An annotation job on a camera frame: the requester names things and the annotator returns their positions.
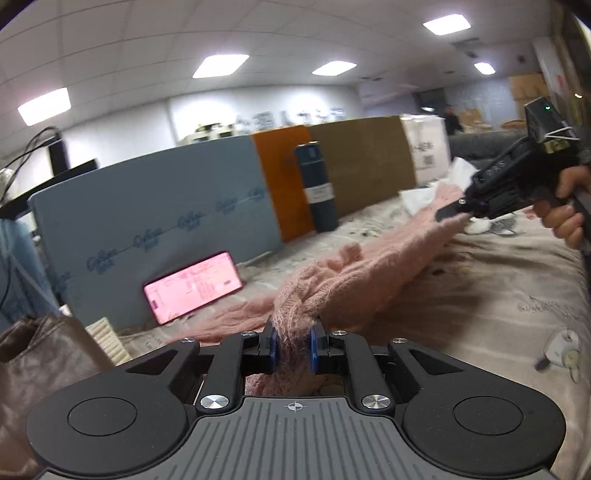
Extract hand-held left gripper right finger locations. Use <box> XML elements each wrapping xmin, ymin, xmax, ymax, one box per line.
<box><xmin>309</xmin><ymin>318</ymin><xmax>467</xmax><ymax>412</ymax></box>

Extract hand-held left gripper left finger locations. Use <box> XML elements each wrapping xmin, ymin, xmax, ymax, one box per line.
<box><xmin>117</xmin><ymin>318</ymin><xmax>280</xmax><ymax>414</ymax></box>

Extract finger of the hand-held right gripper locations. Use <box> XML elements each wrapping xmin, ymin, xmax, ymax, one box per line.
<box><xmin>434</xmin><ymin>196</ymin><xmax>476</xmax><ymax>223</ymax></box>

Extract pink knitted sweater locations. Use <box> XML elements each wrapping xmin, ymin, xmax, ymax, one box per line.
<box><xmin>117</xmin><ymin>182</ymin><xmax>472</xmax><ymax>398</ymax></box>

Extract person's right hand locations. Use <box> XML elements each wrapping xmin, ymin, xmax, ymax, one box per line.
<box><xmin>533</xmin><ymin>165</ymin><xmax>591</xmax><ymax>250</ymax></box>

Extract white crumpled paper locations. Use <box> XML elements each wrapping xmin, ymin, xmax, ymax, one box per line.
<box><xmin>399</xmin><ymin>157</ymin><xmax>476</xmax><ymax>215</ymax></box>

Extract grey sofa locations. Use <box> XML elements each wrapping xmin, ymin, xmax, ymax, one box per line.
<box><xmin>448</xmin><ymin>129</ymin><xmax>529</xmax><ymax>162</ymax></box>

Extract white cardboard box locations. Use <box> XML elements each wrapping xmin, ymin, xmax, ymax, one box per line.
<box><xmin>399</xmin><ymin>113</ymin><xmax>451</xmax><ymax>185</ymax></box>

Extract stack of cardboard boxes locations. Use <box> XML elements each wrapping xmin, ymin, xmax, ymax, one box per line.
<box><xmin>509</xmin><ymin>73</ymin><xmax>550</xmax><ymax>121</ymax></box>

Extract brown board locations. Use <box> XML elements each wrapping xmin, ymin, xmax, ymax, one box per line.
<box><xmin>307</xmin><ymin>115</ymin><xmax>419</xmax><ymax>217</ymax></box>

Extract smartphone with pink screen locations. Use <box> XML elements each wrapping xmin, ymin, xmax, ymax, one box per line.
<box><xmin>143</xmin><ymin>250</ymin><xmax>244</xmax><ymax>325</ymax></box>

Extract dark blue thermos bottle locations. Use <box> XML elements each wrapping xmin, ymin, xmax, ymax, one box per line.
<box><xmin>295</xmin><ymin>142</ymin><xmax>339</xmax><ymax>234</ymax></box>

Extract white ribbed pad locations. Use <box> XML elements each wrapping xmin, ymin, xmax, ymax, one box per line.
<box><xmin>85</xmin><ymin>318</ymin><xmax>132</xmax><ymax>367</ymax></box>

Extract orange board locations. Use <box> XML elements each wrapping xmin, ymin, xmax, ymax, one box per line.
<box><xmin>252</xmin><ymin>124</ymin><xmax>317</xmax><ymax>241</ymax></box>

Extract blue-grey foam board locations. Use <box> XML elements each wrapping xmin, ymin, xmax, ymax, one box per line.
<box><xmin>28</xmin><ymin>136</ymin><xmax>283</xmax><ymax>324</ymax></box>

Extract brown leather bag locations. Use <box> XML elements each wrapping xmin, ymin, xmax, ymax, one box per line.
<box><xmin>0</xmin><ymin>314</ymin><xmax>116</xmax><ymax>480</ymax></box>

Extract black cable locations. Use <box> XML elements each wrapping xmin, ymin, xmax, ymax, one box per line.
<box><xmin>0</xmin><ymin>127</ymin><xmax>61</xmax><ymax>204</ymax></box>

